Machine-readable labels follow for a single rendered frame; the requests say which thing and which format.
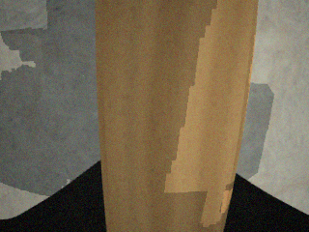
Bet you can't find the brown wooden board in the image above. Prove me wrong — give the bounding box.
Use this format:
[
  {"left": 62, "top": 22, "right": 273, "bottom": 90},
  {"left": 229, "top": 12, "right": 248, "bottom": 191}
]
[{"left": 94, "top": 0, "right": 259, "bottom": 232}]

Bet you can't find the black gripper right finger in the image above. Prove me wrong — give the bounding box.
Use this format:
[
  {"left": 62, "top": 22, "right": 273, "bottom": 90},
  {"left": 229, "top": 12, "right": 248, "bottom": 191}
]
[{"left": 223, "top": 174, "right": 309, "bottom": 232}]

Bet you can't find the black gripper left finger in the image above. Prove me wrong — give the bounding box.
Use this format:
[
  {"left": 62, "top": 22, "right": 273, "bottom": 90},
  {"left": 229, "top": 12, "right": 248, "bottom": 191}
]
[{"left": 0, "top": 160, "right": 107, "bottom": 232}]

